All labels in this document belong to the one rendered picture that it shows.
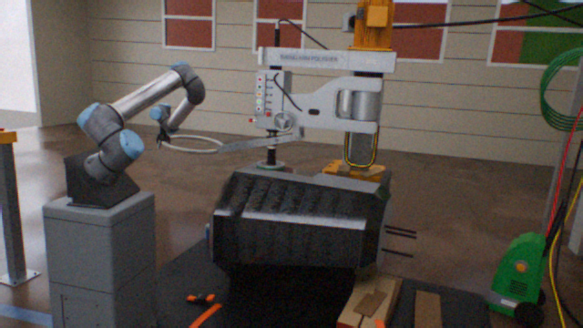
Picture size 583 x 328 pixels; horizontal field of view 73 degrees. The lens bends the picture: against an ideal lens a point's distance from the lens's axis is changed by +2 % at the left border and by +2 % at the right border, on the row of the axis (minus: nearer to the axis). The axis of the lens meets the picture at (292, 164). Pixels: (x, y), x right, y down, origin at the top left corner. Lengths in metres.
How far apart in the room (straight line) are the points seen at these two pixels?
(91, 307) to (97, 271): 0.23
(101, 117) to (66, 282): 0.89
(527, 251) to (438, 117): 6.03
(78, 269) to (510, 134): 8.22
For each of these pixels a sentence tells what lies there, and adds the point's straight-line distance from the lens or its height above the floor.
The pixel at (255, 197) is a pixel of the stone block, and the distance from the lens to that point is 2.66.
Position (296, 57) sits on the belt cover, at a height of 1.68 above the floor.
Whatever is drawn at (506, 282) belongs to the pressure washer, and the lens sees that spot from 3.20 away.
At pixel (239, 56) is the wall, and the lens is 9.38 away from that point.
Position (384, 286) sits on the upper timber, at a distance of 2.83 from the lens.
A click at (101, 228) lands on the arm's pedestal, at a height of 0.78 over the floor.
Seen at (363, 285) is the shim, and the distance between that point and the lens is 2.76.
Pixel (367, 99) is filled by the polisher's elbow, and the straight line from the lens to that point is 2.68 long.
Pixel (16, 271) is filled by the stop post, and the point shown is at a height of 0.08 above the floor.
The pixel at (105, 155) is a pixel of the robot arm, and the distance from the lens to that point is 2.22.
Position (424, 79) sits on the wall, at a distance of 8.78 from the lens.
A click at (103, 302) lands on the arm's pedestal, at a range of 2.37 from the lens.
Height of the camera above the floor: 1.60
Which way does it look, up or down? 14 degrees down
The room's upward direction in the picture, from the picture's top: 4 degrees clockwise
